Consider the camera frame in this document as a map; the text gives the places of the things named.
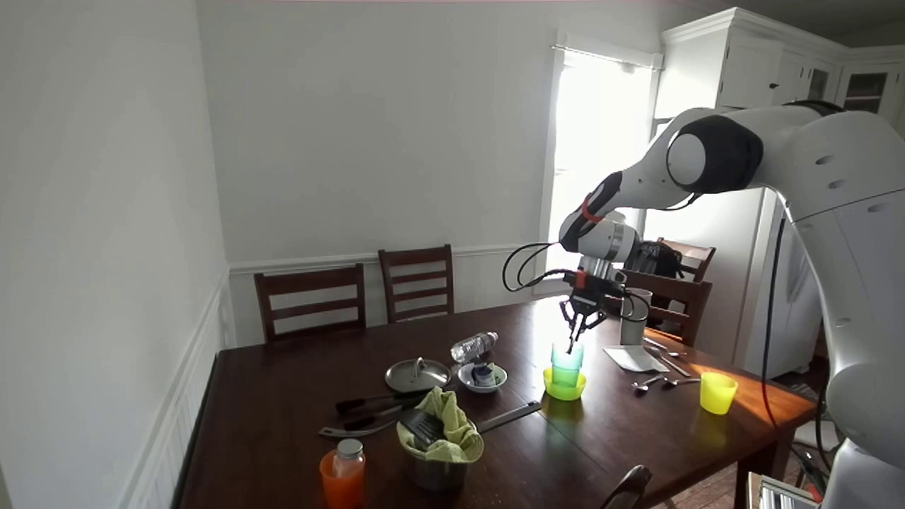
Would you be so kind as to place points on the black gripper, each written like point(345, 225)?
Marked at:
point(591, 297)

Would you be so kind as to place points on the large silver metal spoon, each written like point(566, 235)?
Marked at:
point(645, 386)

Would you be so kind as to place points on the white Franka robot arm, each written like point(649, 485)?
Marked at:
point(829, 180)

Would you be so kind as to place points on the translucent green cup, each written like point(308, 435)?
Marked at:
point(566, 368)

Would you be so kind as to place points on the yellow plastic cup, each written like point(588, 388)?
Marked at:
point(716, 394)

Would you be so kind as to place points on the white tumbler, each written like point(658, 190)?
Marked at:
point(634, 319)

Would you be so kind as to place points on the white paper napkin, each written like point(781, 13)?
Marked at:
point(628, 361)

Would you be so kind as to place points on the silver metal utensil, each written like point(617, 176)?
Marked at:
point(668, 361)

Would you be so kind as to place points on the black bag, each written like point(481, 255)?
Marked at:
point(655, 258)

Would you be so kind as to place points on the clear plastic water bottle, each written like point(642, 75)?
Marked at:
point(474, 345)

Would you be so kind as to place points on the white bowl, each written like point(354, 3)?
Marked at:
point(481, 379)

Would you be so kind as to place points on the yellow-green cloth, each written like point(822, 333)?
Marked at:
point(453, 425)

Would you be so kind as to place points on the white refrigerator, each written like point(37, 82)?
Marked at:
point(735, 283)

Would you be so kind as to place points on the metal pot lid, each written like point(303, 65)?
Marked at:
point(413, 374)

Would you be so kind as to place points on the bright window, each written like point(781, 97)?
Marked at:
point(597, 142)

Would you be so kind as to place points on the metal pot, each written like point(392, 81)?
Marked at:
point(440, 473)

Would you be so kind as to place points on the black spatula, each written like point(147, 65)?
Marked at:
point(363, 408)

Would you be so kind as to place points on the dark metal ladle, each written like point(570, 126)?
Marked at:
point(354, 430)

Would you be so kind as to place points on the robot mounting stand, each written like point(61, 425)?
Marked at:
point(778, 492)

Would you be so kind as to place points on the orange juice bottle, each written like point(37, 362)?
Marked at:
point(342, 480)

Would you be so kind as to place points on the tall white cabinet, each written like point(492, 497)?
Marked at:
point(724, 58)

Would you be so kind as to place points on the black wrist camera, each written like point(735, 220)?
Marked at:
point(597, 282)

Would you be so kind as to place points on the white glass-door wall cabinet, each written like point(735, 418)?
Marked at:
point(867, 88)

